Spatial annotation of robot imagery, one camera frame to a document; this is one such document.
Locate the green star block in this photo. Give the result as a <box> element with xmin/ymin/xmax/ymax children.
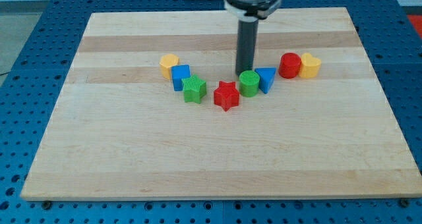
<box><xmin>182</xmin><ymin>74</ymin><xmax>207</xmax><ymax>104</ymax></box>

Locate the blue cube block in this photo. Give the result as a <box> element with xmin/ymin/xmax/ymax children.
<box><xmin>171</xmin><ymin>65</ymin><xmax>191</xmax><ymax>91</ymax></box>

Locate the green cylinder block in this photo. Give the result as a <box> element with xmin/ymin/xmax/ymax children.
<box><xmin>239</xmin><ymin>70</ymin><xmax>260</xmax><ymax>98</ymax></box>

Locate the red cylinder block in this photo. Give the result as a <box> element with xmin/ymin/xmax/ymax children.
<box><xmin>278</xmin><ymin>53</ymin><xmax>301</xmax><ymax>79</ymax></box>

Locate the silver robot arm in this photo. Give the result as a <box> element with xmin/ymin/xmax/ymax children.
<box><xmin>224</xmin><ymin>0</ymin><xmax>283</xmax><ymax>22</ymax></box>

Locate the blue triangle block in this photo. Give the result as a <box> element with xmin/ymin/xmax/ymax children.
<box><xmin>255</xmin><ymin>67</ymin><xmax>276</xmax><ymax>94</ymax></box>

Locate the red star block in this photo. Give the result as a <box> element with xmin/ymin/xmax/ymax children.
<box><xmin>214</xmin><ymin>81</ymin><xmax>240</xmax><ymax>111</ymax></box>

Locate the yellow hexagon block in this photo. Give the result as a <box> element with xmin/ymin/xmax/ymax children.
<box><xmin>159</xmin><ymin>54</ymin><xmax>180</xmax><ymax>80</ymax></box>

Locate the light wooden board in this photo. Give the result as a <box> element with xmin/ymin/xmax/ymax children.
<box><xmin>21</xmin><ymin>7</ymin><xmax>421</xmax><ymax>201</ymax></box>

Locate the dark grey cylindrical pointer rod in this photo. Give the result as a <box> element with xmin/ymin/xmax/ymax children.
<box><xmin>235</xmin><ymin>20</ymin><xmax>258</xmax><ymax>76</ymax></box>

